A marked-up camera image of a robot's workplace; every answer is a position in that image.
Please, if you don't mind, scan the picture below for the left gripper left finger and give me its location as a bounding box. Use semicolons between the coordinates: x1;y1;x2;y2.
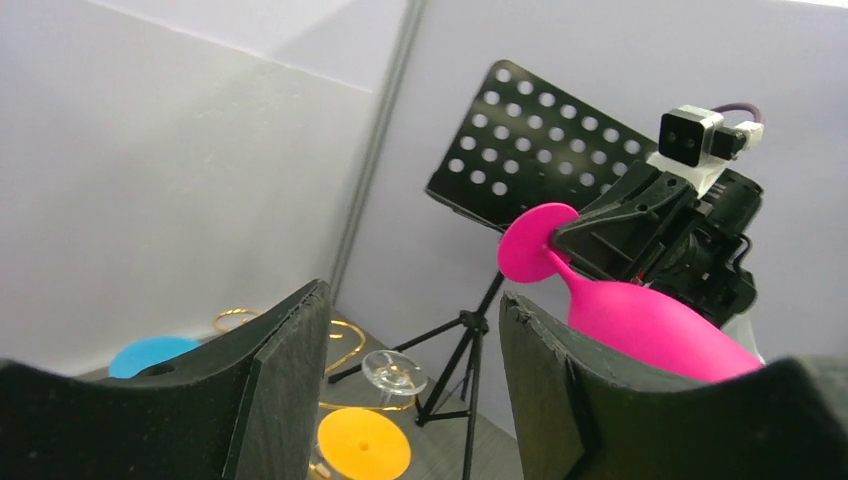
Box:
1;279;332;479

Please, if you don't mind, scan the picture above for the clear wine glass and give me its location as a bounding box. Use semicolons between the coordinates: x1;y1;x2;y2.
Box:
361;350;428;410

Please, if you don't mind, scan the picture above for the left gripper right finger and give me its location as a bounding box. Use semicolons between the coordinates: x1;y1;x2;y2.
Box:
499;292;847;479

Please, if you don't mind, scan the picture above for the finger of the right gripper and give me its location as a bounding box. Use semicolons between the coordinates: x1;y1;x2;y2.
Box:
580;161;676;217
551;178;696;282

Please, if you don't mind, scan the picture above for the orange plastic wine glass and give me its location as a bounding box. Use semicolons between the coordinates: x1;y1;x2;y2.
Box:
308;407;412;480

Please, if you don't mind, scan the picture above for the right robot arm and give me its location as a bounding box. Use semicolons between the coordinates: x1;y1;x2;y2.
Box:
551;162;763;354

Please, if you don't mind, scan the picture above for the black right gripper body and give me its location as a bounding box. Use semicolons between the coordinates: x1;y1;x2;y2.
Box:
635;172;762;325

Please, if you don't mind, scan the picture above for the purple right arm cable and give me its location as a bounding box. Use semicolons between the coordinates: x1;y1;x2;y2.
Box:
712;101;766;127

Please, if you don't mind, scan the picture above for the gold wire wine glass rack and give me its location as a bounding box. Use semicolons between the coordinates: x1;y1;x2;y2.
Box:
211;307;419;413

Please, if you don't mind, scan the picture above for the black perforated music stand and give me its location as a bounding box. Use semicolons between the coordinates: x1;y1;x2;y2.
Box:
327;59;660;480

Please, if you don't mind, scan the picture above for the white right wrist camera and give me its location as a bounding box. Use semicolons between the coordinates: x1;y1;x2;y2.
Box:
646;102;764;198

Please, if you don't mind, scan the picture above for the blue plastic wine glass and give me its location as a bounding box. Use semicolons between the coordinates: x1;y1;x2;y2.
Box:
107;336;201;379

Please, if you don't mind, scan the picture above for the pink plastic wine glass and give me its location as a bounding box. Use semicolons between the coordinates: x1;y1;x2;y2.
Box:
497;203;764;383

